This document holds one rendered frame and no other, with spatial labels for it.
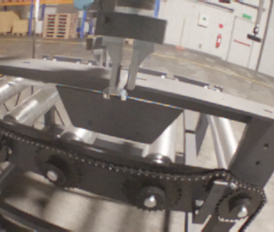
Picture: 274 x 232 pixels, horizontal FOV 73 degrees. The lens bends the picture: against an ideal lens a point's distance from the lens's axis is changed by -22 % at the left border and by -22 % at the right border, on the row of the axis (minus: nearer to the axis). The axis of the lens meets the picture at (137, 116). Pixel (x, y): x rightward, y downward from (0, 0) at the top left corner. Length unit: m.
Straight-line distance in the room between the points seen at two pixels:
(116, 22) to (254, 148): 0.48
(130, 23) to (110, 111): 0.27
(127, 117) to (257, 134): 0.36
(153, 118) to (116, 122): 0.10
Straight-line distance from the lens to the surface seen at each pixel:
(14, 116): 0.90
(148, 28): 0.40
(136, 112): 0.57
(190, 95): 0.48
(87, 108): 0.61
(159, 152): 0.72
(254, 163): 0.68
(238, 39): 9.92
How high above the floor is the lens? 1.32
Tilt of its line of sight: 27 degrees down
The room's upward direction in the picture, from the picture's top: 10 degrees clockwise
